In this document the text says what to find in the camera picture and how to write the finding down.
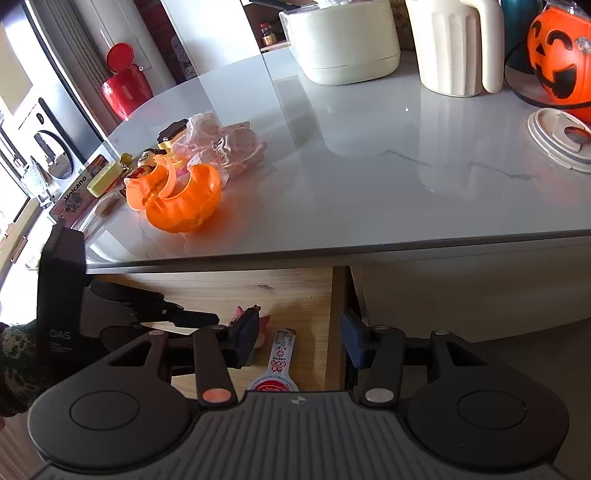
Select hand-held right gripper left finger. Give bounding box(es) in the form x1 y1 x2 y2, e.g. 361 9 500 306
108 307 262 410

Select pink toy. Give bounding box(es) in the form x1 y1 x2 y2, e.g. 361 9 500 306
233 304 273 354

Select white round lid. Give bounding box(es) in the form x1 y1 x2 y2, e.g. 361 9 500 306
527 107 591 174

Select teal cup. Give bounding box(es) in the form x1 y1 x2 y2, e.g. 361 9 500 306
501 0 544 75

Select printed card box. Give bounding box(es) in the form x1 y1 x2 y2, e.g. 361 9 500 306
49 154 112 223

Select clear glass object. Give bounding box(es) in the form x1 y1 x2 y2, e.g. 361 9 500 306
23 156 64 204

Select cartoon sticker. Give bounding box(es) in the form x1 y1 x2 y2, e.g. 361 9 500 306
170 35 197 77

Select grey refrigerator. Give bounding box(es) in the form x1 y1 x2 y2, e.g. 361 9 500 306
0 0 110 186

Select small yellow box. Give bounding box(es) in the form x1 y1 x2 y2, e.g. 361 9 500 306
86 162 122 199

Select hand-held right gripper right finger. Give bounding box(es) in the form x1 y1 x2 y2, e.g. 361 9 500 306
340 308 490 408

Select island drawer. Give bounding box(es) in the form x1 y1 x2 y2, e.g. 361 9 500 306
92 265 352 398

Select red trash can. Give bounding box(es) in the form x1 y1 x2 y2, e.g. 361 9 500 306
101 42 154 122

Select white ribbed pitcher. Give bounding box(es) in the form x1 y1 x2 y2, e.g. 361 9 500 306
405 0 505 98

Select brown topped toy figure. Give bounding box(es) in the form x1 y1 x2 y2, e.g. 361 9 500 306
156 118 190 151

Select orange pumpkin shaped case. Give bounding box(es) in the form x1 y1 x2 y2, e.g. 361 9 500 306
125 154 223 233

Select small doll figurine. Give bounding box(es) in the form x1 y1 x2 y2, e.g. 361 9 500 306
126 147 160 181

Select red white label packet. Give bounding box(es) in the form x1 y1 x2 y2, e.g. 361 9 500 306
246 326 301 394

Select white rectangular container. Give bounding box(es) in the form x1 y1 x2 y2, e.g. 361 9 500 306
279 0 402 86

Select orange pumpkin bucket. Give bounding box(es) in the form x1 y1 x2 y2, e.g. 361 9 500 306
503 4 591 124

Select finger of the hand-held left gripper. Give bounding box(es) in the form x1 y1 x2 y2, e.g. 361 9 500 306
89 280 221 329

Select white island cabinet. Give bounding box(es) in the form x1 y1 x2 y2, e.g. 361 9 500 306
83 46 591 346

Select clear plastic candy bags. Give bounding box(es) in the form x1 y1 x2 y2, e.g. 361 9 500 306
173 112 268 186

